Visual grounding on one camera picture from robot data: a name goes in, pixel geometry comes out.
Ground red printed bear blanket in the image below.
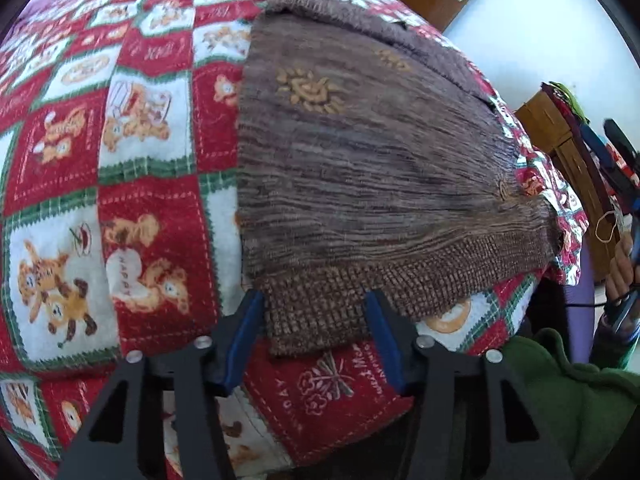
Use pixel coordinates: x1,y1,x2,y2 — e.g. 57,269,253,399
0,0,591,480

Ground black cable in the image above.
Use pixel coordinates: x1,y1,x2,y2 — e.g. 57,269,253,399
565,296,632,311

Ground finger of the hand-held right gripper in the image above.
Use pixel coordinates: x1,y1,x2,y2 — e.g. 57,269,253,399
602,119,640,162
580,122,620,177

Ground wooden desk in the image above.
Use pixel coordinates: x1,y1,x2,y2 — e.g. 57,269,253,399
515,87,621,281

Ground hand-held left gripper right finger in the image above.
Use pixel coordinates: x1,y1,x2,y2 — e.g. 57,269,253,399
362,290,576,480

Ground brown knit sweater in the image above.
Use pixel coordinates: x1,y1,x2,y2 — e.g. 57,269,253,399
235,0,563,358

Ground white cable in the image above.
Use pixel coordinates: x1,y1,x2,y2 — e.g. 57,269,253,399
594,209,620,244

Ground green fleece clothing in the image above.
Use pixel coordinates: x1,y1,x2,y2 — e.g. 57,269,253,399
500,327,640,480

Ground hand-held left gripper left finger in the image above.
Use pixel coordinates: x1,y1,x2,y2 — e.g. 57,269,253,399
60,290,266,480

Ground person's right hand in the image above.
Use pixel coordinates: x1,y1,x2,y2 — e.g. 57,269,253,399
605,237,637,302

